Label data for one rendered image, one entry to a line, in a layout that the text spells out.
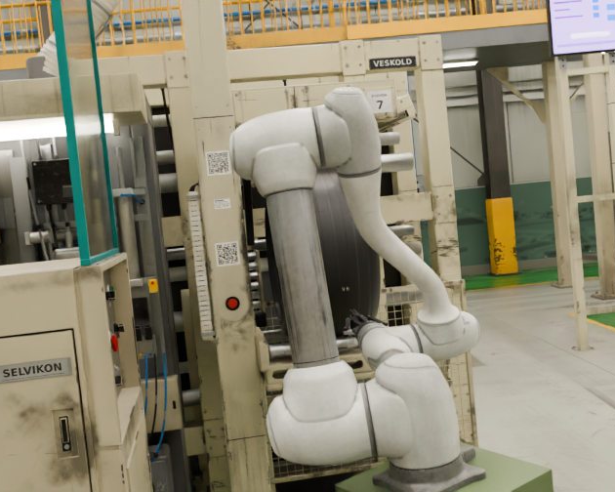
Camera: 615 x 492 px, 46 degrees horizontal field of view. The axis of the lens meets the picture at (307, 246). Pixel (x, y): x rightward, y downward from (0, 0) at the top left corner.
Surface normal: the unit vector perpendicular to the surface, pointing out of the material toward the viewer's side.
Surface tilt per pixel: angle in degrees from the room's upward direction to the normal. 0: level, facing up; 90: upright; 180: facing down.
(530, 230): 90
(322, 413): 80
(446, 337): 100
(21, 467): 90
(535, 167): 90
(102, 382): 90
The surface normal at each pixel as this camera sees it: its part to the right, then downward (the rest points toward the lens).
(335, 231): 0.12, -0.25
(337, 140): 0.16, 0.28
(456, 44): 0.05, 0.05
